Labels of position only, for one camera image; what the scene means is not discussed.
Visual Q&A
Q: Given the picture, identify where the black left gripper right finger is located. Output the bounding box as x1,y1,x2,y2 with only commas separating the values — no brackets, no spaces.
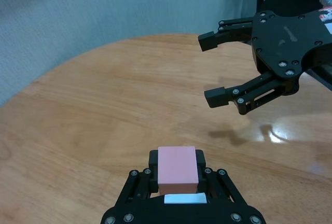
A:
194,149,247,205

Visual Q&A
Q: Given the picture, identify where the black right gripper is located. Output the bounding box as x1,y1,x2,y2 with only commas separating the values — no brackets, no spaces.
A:
198,7,332,116

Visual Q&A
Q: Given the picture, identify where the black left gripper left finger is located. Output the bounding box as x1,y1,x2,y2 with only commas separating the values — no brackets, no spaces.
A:
114,149,159,206

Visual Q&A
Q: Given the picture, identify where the pink cube block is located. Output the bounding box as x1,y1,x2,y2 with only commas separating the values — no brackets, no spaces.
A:
157,146,199,195

